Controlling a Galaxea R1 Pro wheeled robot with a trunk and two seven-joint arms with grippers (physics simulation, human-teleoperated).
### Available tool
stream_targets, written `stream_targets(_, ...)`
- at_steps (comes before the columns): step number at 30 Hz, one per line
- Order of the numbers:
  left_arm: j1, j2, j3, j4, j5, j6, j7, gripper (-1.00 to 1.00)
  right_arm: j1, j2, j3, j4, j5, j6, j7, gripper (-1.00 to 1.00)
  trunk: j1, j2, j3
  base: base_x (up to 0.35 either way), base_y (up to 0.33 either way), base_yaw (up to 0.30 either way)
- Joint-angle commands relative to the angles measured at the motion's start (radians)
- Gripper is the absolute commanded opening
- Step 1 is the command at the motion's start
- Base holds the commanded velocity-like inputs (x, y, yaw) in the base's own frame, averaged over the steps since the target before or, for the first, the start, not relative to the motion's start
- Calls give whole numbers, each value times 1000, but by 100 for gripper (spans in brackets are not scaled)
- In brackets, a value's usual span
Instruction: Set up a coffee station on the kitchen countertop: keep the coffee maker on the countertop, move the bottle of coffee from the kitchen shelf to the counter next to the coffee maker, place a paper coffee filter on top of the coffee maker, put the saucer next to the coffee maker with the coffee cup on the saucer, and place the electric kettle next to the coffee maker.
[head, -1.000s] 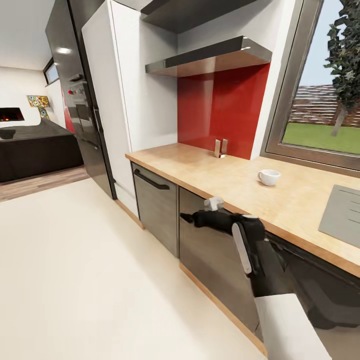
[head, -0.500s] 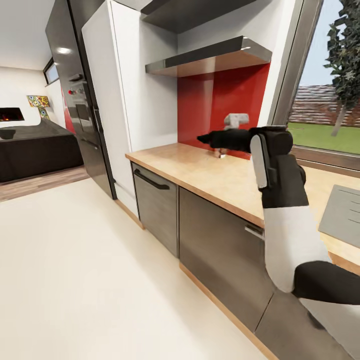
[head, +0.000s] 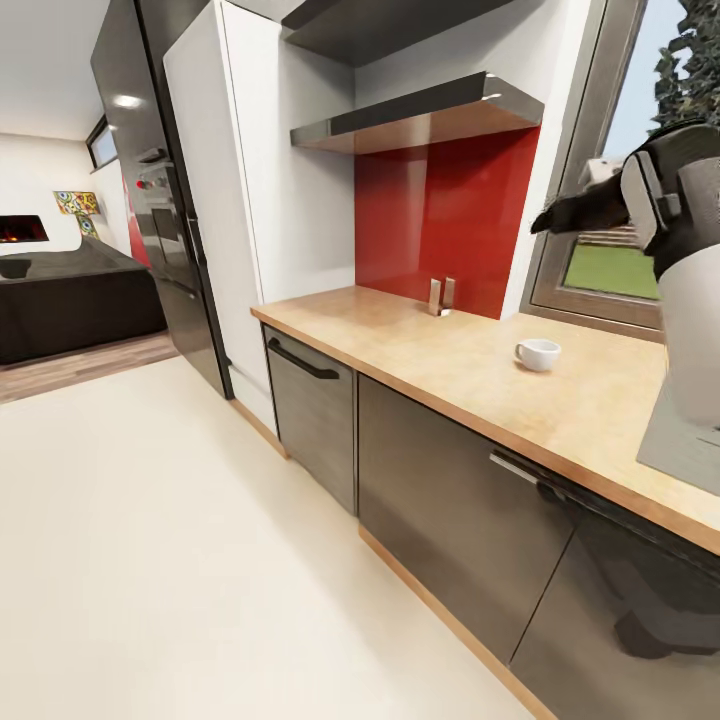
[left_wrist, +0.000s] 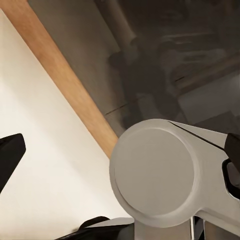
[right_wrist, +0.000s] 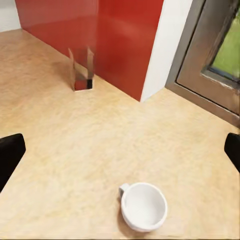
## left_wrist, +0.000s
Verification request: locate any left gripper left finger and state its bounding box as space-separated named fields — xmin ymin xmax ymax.
xmin=0 ymin=133 xmax=26 ymax=193

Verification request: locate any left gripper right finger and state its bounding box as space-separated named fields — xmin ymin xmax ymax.
xmin=224 ymin=133 xmax=240 ymax=173

